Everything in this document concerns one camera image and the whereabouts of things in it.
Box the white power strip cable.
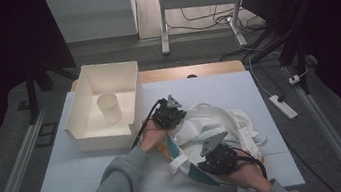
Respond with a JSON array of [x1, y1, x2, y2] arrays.
[[233, 28, 276, 102]]

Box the right hand-held gripper black cable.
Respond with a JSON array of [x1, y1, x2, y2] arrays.
[[232, 143, 269, 183]]

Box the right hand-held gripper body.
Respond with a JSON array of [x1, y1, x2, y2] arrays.
[[193, 129, 242, 179]]

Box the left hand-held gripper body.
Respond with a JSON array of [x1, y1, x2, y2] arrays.
[[149, 92, 190, 133]]

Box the person's right hand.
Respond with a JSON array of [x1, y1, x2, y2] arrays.
[[216, 154, 274, 192]]

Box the white foam board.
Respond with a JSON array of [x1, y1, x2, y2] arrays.
[[14, 60, 307, 192]]

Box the white tote bag coloured patches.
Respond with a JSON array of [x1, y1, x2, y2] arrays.
[[151, 94, 274, 192]]

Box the white plastic box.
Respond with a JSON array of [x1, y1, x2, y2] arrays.
[[55, 57, 151, 159]]

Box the dark floor plate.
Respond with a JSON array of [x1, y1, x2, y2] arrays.
[[32, 121, 62, 149]]

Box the white plug adapter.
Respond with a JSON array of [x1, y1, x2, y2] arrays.
[[288, 74, 302, 86]]

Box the black floor cable bundle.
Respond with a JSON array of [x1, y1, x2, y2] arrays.
[[163, 0, 268, 44]]

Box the black plug cable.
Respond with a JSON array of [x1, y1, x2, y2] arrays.
[[251, 59, 288, 105]]

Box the white power strip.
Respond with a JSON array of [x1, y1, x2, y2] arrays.
[[267, 92, 299, 122]]

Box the white cup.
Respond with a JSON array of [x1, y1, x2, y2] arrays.
[[96, 91, 125, 126]]

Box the black stand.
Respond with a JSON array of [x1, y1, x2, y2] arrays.
[[239, 0, 341, 102], [21, 55, 85, 125]]

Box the wooden table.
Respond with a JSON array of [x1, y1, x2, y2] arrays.
[[69, 55, 247, 97]]

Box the white cabinet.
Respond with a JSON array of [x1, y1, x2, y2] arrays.
[[44, 0, 141, 47]]

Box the person's left hand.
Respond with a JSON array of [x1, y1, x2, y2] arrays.
[[135, 118, 171, 155]]

